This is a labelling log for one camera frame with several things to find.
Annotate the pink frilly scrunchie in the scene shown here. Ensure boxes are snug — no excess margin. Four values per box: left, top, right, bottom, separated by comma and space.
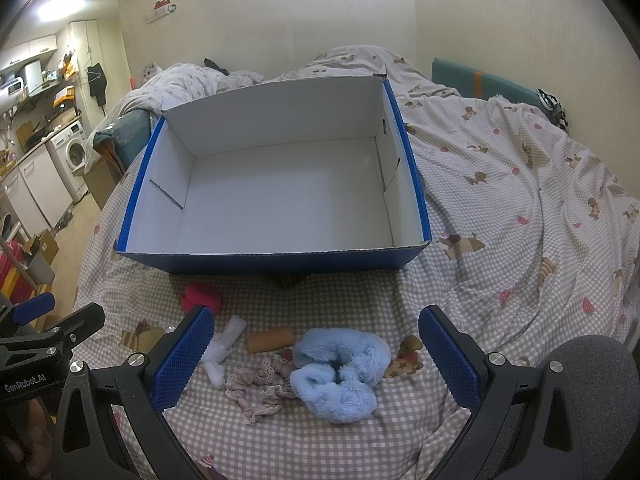
224, 353, 297, 426

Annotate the light blue fluffy scrunchie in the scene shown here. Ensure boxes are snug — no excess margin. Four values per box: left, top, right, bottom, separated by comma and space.
288, 328, 392, 424

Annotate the brown cardboard box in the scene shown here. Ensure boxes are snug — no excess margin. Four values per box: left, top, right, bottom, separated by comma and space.
22, 230, 58, 264

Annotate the checked dog-print bed sheet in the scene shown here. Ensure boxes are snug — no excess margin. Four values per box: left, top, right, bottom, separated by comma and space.
74, 44, 640, 480

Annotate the white wall power strip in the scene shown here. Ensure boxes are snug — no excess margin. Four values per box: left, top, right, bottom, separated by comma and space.
145, 0, 177, 24

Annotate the white plastic-wrapped scrunchie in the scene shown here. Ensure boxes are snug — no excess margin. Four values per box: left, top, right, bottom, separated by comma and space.
201, 315, 246, 389

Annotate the white kitchen cabinet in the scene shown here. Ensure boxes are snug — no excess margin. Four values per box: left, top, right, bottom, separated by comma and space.
1, 144, 73, 236

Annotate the blue and white cardboard box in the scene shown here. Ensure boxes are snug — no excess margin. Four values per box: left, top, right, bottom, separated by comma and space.
115, 75, 432, 274

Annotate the teal cushion under duvet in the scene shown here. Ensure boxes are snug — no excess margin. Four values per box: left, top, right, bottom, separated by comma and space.
92, 110, 151, 176

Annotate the red fluffy scrunchie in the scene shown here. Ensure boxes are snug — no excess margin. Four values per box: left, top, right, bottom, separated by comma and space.
180, 282, 222, 314

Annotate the teal mattress edge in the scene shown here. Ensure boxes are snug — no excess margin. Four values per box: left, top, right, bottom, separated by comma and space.
431, 58, 568, 131

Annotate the dark hanging garment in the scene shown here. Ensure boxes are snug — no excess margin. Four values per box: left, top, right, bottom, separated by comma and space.
87, 63, 107, 110

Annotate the person's left hand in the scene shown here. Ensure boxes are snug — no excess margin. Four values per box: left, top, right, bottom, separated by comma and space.
1, 399, 54, 479

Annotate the rumpled white duvet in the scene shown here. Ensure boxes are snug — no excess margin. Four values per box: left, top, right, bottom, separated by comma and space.
84, 62, 266, 172

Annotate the red suitcase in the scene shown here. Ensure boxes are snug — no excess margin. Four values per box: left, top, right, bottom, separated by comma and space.
0, 252, 34, 304

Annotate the white washing machine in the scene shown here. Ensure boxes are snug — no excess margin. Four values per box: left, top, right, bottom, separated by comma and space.
46, 119, 88, 204

